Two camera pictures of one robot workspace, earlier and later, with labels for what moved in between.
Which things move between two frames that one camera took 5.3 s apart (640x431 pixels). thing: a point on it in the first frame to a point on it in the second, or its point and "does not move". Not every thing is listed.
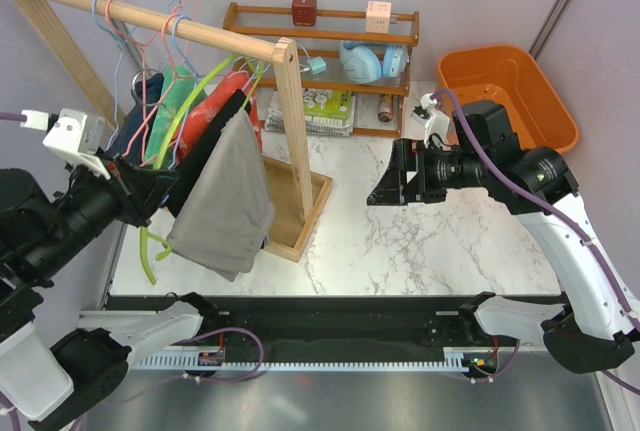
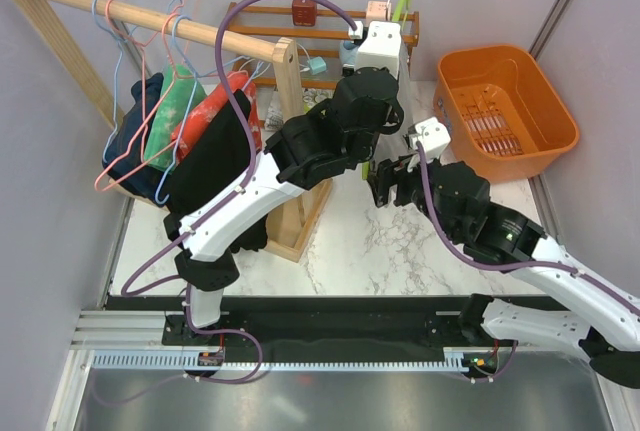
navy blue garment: [131, 143] does not move
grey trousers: [227, 216] to [394, 141]
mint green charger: [317, 65] does not move
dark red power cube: [304, 9] does not move
